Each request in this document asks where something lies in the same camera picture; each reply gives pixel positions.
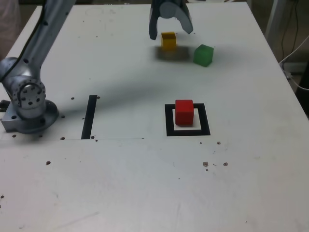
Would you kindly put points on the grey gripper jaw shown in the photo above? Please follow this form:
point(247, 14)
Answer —
point(181, 12)

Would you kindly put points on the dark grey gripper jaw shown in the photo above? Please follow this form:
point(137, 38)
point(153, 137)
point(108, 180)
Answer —
point(153, 26)

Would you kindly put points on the yellow cube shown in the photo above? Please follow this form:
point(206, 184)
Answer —
point(169, 43)

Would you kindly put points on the green cube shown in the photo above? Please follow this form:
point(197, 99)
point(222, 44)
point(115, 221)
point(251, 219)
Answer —
point(202, 56)

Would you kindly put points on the red cube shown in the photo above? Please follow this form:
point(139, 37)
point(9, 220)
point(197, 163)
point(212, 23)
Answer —
point(184, 113)

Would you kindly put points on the black tape square outline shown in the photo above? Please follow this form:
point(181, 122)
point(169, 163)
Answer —
point(169, 130)

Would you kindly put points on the black tape strip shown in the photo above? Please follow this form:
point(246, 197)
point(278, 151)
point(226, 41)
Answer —
point(88, 120)

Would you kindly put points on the white frame leg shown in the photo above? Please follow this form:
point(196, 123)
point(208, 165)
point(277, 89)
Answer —
point(275, 17)

